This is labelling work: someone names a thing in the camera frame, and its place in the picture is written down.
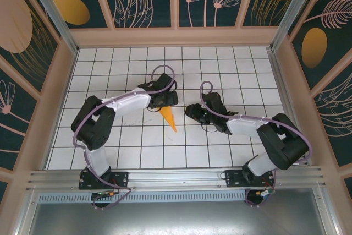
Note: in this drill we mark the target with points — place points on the orange cloth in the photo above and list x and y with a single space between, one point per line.
170 119

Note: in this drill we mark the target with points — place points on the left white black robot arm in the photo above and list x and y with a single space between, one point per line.
129 104

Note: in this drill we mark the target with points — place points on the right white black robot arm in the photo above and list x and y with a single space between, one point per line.
242 127

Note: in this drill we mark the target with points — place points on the grey metal sheet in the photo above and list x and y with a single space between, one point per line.
176 218

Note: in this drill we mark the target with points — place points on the right base circuit board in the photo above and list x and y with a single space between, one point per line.
265 193

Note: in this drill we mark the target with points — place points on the base circuit board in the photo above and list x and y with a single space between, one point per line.
103 194
265 193

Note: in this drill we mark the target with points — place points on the left base circuit board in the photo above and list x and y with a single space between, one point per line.
103 194

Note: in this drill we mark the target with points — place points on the long aluminium mounting rail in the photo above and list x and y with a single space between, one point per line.
176 177

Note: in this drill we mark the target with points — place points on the aluminium side rail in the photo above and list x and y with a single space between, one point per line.
280 81

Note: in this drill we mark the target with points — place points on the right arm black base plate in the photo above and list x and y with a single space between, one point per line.
233 178

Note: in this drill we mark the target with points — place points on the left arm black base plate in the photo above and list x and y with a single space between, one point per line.
121 178

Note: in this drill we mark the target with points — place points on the left aluminium corner post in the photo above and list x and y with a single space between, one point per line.
55 17

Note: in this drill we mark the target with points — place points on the aluminium corner post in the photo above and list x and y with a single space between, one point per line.
295 6
55 17

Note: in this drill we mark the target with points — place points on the right aluminium corner post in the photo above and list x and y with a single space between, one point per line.
295 6

